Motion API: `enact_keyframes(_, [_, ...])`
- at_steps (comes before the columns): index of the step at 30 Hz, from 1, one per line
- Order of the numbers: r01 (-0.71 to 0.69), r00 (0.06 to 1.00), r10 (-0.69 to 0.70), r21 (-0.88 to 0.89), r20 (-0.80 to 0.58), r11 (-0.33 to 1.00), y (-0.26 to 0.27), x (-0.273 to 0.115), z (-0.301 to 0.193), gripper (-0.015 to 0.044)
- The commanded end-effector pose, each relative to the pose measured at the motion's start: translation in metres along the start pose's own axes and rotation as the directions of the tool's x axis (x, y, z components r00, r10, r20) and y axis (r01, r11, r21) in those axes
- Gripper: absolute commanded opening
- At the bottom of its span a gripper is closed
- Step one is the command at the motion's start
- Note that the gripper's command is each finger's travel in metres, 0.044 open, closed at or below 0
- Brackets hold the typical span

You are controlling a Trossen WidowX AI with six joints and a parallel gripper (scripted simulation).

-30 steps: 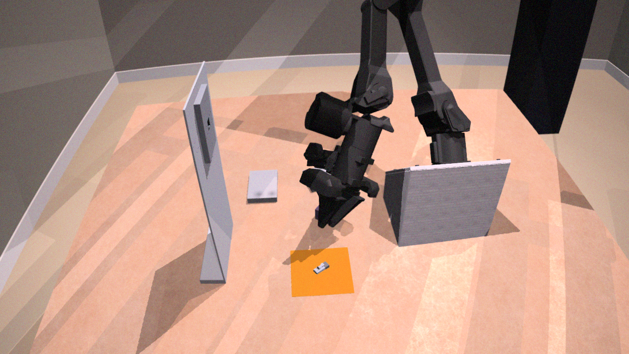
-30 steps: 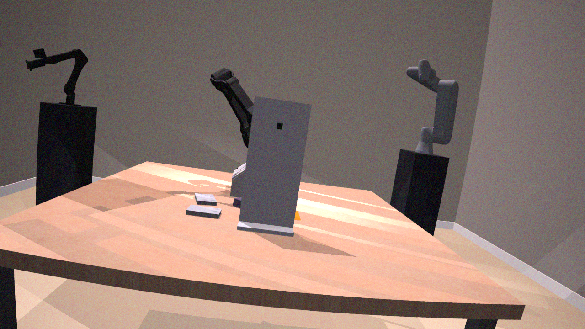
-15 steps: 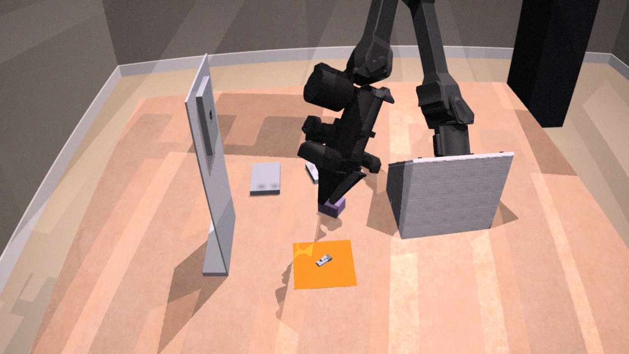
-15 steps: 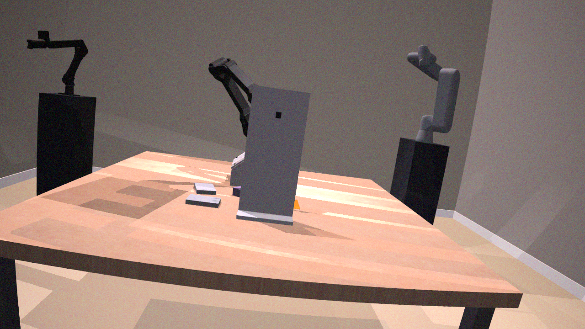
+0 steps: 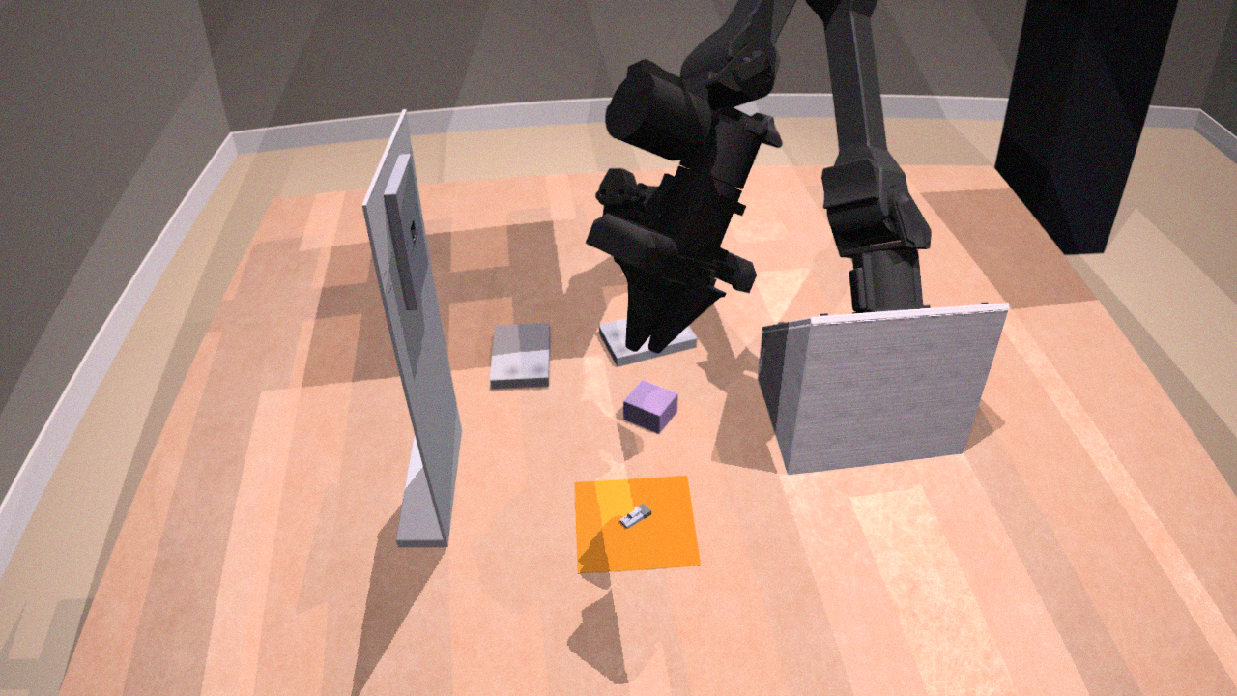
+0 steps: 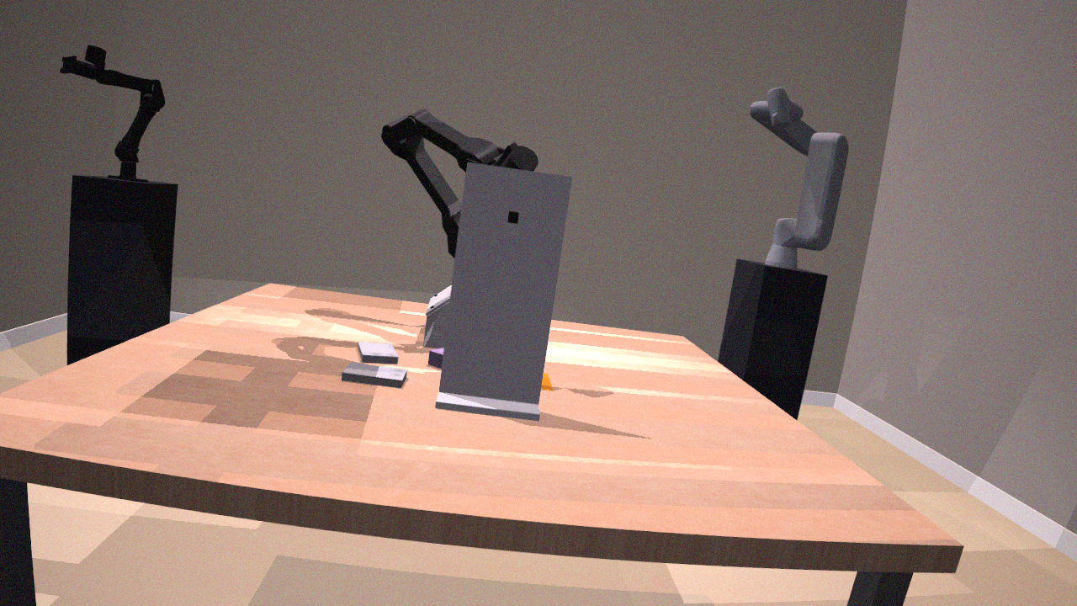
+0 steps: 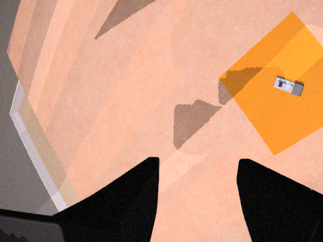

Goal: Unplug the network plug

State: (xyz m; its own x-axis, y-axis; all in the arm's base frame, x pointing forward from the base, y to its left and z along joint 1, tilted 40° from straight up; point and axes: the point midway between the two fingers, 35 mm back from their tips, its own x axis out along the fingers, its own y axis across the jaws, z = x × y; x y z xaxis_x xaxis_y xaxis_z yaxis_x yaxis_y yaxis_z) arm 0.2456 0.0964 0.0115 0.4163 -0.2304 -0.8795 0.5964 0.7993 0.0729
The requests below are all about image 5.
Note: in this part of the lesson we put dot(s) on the purple block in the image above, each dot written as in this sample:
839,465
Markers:
650,407

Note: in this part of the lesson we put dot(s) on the orange square marking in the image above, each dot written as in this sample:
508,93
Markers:
667,538

